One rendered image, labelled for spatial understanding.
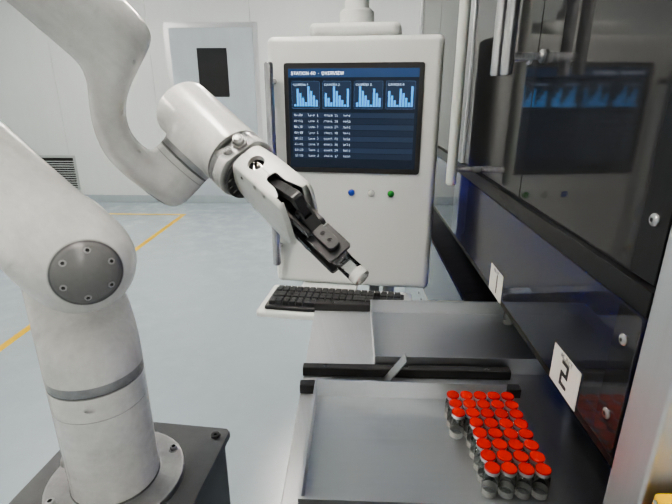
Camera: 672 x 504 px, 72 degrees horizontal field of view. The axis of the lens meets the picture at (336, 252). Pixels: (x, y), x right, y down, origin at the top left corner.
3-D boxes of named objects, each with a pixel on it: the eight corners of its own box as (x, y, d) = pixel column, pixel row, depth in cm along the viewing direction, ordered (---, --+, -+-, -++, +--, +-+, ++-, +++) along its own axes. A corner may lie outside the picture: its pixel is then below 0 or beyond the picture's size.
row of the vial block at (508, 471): (482, 413, 80) (485, 390, 78) (516, 500, 63) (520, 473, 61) (469, 413, 80) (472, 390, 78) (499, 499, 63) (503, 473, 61)
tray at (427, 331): (507, 314, 115) (508, 301, 114) (548, 375, 91) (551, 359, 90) (369, 312, 116) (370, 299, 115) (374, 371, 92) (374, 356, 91)
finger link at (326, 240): (310, 196, 53) (350, 233, 50) (313, 211, 55) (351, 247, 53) (288, 213, 52) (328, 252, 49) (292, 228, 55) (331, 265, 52)
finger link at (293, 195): (285, 170, 50) (315, 212, 51) (268, 177, 57) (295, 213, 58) (276, 176, 49) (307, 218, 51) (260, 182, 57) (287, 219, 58)
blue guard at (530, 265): (413, 174, 238) (415, 138, 232) (615, 457, 55) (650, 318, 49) (412, 174, 238) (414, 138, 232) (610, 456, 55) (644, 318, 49)
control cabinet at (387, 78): (425, 269, 166) (442, 27, 140) (427, 291, 148) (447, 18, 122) (288, 262, 173) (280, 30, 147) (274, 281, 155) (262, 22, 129)
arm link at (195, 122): (191, 173, 57) (243, 119, 57) (136, 116, 62) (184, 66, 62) (225, 198, 65) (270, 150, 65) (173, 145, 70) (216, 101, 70)
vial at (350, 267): (369, 268, 51) (343, 244, 53) (354, 281, 51) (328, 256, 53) (370, 277, 53) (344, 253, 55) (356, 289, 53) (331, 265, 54)
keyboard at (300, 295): (403, 297, 142) (404, 290, 141) (403, 318, 129) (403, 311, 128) (277, 289, 148) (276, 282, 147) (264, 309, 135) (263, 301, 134)
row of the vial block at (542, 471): (508, 414, 79) (512, 391, 78) (549, 501, 63) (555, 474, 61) (495, 413, 80) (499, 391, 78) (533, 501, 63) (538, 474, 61)
